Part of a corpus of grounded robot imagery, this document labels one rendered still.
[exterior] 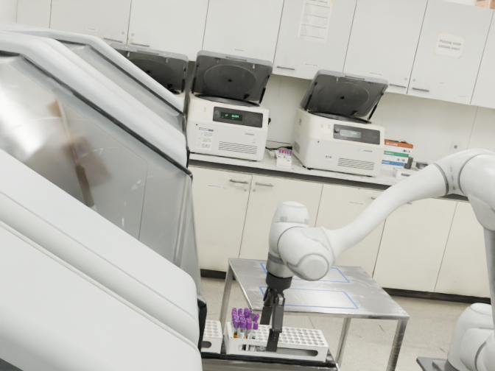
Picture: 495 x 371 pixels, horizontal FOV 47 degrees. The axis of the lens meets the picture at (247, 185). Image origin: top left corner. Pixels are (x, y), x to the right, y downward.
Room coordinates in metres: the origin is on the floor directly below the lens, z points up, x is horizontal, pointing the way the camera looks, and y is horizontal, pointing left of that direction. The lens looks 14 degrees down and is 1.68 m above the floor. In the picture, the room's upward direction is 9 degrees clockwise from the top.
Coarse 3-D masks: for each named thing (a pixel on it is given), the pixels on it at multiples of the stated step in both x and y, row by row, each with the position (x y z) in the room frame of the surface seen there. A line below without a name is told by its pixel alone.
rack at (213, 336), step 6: (210, 324) 1.54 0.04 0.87; (216, 324) 1.54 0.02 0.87; (210, 330) 1.50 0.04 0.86; (216, 330) 1.52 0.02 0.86; (204, 336) 1.46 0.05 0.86; (210, 336) 1.47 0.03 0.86; (216, 336) 1.47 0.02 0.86; (204, 342) 1.53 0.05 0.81; (210, 342) 1.53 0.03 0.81; (216, 342) 1.47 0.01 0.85; (204, 348) 1.46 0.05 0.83; (210, 348) 1.46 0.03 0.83; (216, 348) 1.47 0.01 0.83
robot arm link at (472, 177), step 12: (480, 156) 1.56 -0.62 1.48; (492, 156) 1.54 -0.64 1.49; (468, 168) 1.54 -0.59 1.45; (480, 168) 1.50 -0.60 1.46; (492, 168) 1.47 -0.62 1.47; (468, 180) 1.52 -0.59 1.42; (480, 180) 1.47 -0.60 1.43; (492, 180) 1.44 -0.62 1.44; (468, 192) 1.52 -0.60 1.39; (480, 192) 1.47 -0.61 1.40; (492, 192) 1.43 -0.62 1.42; (480, 204) 1.47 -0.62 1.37; (492, 204) 1.43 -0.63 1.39; (480, 216) 1.49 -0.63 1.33; (492, 216) 1.45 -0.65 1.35; (492, 228) 1.47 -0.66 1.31; (492, 240) 1.49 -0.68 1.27; (492, 252) 1.50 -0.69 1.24; (492, 264) 1.51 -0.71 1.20; (492, 276) 1.51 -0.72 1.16; (492, 288) 1.52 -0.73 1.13; (492, 300) 1.53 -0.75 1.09; (492, 312) 1.55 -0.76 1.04; (492, 336) 1.57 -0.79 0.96; (480, 348) 1.64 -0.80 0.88; (492, 348) 1.54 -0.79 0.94; (480, 360) 1.61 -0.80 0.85; (492, 360) 1.53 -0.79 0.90
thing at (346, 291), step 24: (240, 264) 2.15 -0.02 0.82; (264, 264) 2.20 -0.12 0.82; (240, 288) 1.96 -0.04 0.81; (264, 288) 1.96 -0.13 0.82; (312, 288) 2.04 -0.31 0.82; (336, 288) 2.08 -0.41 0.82; (360, 288) 2.12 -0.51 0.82; (288, 312) 1.81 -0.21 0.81; (312, 312) 1.83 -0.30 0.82; (336, 312) 1.86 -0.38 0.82; (360, 312) 1.89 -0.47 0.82; (384, 312) 1.92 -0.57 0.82; (336, 360) 2.34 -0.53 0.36
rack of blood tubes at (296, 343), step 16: (256, 336) 1.51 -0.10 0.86; (288, 336) 1.54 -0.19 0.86; (304, 336) 1.56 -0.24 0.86; (320, 336) 1.57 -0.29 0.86; (240, 352) 1.48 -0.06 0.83; (256, 352) 1.49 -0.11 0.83; (272, 352) 1.54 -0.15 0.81; (288, 352) 1.55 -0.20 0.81; (304, 352) 1.57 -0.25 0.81; (320, 352) 1.52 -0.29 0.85
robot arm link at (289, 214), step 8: (280, 208) 1.52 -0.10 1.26; (288, 208) 1.50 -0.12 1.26; (296, 208) 1.50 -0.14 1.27; (304, 208) 1.52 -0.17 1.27; (280, 216) 1.50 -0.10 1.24; (288, 216) 1.49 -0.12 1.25; (296, 216) 1.49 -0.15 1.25; (304, 216) 1.50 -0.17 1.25; (272, 224) 1.53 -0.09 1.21; (280, 224) 1.49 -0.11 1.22; (288, 224) 1.48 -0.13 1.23; (296, 224) 1.48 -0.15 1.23; (304, 224) 1.50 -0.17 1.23; (272, 232) 1.51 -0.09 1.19; (280, 232) 1.47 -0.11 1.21; (272, 240) 1.50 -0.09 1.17; (272, 248) 1.50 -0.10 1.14; (280, 256) 1.50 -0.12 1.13
